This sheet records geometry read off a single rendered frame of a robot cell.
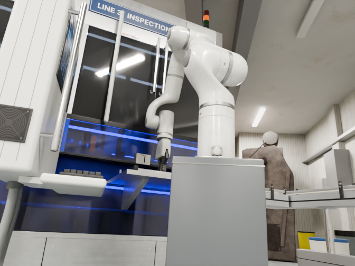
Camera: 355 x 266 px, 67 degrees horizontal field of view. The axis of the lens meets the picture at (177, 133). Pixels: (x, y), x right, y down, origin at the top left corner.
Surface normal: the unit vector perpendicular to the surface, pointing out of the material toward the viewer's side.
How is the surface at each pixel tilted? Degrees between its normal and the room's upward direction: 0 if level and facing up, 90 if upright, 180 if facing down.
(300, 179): 90
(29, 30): 90
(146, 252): 90
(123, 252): 90
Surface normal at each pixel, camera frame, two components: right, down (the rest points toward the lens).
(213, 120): -0.25, -0.32
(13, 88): 0.29, -0.29
